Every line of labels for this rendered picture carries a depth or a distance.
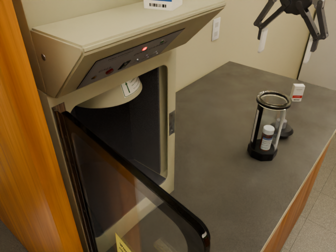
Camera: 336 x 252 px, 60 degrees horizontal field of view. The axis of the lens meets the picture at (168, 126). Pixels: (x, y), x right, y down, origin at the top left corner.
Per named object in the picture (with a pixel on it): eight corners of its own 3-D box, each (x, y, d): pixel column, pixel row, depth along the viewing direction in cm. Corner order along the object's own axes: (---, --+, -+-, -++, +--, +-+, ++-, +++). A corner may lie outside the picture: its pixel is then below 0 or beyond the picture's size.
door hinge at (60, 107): (88, 252, 68) (49, 108, 46) (97, 245, 69) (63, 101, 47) (92, 256, 67) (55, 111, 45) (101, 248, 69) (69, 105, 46)
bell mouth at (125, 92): (46, 91, 65) (40, 68, 62) (107, 66, 76) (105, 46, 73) (97, 118, 56) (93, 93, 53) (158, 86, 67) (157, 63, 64)
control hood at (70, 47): (44, 95, 44) (26, 28, 38) (177, 41, 65) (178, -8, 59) (93, 122, 38) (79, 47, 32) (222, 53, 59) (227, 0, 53)
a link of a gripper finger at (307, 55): (313, 36, 79) (316, 37, 79) (306, 61, 83) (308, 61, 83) (309, 39, 77) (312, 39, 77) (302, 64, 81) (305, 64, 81)
